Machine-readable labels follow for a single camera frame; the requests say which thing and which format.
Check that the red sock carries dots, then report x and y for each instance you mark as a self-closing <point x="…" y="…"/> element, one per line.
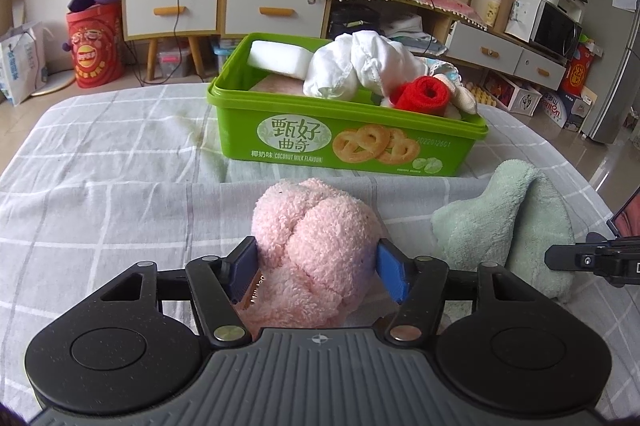
<point x="420" y="95"/>

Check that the white cotton cloth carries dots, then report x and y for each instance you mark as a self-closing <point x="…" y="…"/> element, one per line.
<point x="390" y="60"/>

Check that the grey refrigerator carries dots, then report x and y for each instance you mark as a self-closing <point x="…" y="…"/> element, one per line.
<point x="615" y="45"/>

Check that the yellow egg tray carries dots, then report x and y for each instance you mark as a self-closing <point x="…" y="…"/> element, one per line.
<point x="482" y="95"/>

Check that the black bag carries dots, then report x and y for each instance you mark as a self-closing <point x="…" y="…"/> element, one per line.
<point x="352" y="21"/>

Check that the white sponge block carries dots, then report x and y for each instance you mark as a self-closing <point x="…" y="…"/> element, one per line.
<point x="280" y="55"/>

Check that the low wooden side cabinet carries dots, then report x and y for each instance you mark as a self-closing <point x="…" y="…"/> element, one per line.
<point x="440" y="25"/>

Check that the green plastic cookie box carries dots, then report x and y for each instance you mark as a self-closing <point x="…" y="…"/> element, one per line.
<point x="300" y="140"/>

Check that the blue white carton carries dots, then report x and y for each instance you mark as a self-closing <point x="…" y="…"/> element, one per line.
<point x="562" y="110"/>

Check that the clear storage box blue lid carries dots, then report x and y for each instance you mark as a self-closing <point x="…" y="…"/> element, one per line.
<point x="225" y="55"/>

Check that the white red carton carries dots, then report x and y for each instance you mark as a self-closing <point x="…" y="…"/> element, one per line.
<point x="515" y="93"/>

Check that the yellow white bottle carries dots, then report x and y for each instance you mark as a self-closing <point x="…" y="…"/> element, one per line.
<point x="494" y="3"/>

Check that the clear storage box pink lid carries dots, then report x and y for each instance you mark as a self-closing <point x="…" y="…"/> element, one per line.
<point x="174" y="63"/>

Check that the grey checked bed sheet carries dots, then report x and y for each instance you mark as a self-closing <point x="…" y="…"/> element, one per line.
<point x="125" y="206"/>

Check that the white box with drawing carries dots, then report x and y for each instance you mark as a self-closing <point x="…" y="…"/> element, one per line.
<point x="520" y="13"/>

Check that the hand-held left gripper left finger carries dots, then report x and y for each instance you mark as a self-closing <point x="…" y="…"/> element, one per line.
<point x="245" y="271"/>

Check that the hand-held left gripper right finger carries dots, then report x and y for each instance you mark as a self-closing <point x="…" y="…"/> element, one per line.
<point x="392" y="273"/>

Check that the red printed bucket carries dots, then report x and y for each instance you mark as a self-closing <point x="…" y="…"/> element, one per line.
<point x="95" y="48"/>

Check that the white lace-trimmed cloth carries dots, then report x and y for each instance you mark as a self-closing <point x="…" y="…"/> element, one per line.
<point x="330" y="70"/>

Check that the red printed carton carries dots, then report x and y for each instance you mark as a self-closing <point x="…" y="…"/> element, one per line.
<point x="577" y="73"/>

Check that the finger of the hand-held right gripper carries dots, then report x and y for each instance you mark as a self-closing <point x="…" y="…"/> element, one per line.
<point x="575" y="260"/>
<point x="615" y="240"/>

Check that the black microwave oven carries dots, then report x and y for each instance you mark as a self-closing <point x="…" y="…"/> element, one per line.
<point x="555" y="30"/>

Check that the pink fluffy braided towel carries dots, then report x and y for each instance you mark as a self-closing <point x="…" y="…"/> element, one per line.
<point x="310" y="236"/>

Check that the white paper shopping bag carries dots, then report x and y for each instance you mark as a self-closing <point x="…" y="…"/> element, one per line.
<point x="22" y="65"/>

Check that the mint green fluffy towel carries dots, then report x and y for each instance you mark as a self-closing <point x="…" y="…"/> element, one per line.
<point x="500" y="216"/>

